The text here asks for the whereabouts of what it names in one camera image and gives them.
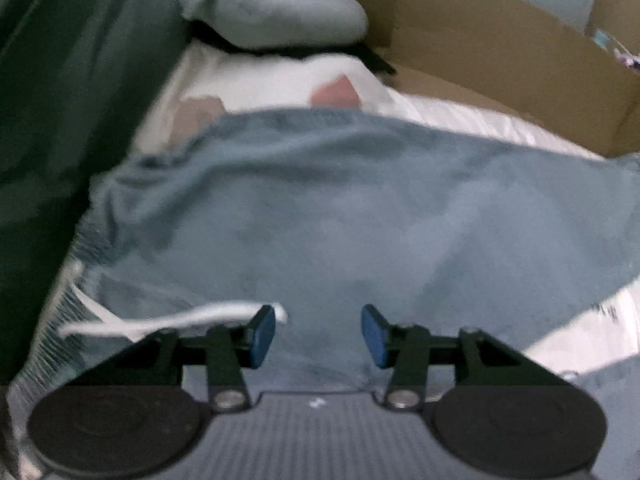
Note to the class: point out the dark green quilt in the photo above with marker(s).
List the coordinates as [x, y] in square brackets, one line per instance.
[60, 110]

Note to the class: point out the grey neck pillow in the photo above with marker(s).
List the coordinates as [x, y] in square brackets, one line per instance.
[280, 15]

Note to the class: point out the pink white plastic packet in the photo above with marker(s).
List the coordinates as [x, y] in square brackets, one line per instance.
[629, 60]

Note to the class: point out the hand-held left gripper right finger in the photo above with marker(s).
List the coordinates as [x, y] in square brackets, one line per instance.
[377, 335]

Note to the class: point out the blue denim pants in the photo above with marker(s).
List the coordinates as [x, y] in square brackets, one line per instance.
[325, 220]

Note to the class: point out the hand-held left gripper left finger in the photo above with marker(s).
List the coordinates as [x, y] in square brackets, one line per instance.
[262, 332]

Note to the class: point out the tall cardboard box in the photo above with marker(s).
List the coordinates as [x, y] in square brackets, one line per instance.
[620, 5]

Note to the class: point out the flat cardboard sheet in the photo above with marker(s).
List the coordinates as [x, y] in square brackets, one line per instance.
[500, 60]

